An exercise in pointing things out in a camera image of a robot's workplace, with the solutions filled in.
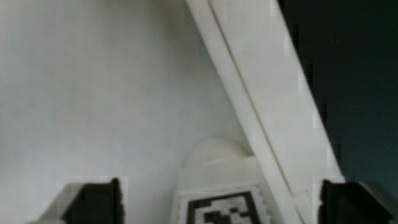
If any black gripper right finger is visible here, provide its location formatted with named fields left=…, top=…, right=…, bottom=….
left=317, top=180, right=398, bottom=224

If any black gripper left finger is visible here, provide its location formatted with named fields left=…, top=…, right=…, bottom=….
left=28, top=178, right=125, bottom=224

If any white table leg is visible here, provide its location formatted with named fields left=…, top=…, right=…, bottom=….
left=168, top=138, right=280, bottom=224

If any white square table top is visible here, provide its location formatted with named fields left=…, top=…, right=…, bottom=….
left=0, top=0, right=248, bottom=224

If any white U-shaped fence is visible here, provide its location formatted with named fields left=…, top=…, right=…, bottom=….
left=209, top=0, right=342, bottom=224

